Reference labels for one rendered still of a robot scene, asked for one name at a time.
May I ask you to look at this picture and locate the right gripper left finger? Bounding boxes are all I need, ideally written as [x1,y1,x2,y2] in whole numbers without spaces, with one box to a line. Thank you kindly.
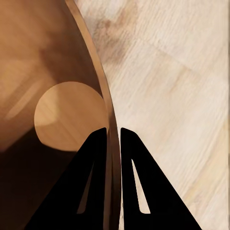
[23,127,107,230]

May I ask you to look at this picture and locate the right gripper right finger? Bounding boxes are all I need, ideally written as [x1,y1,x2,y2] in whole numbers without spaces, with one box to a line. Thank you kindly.
[120,127,202,230]

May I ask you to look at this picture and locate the trash can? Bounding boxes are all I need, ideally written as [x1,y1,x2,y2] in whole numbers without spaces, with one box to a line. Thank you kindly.
[0,0,122,230]

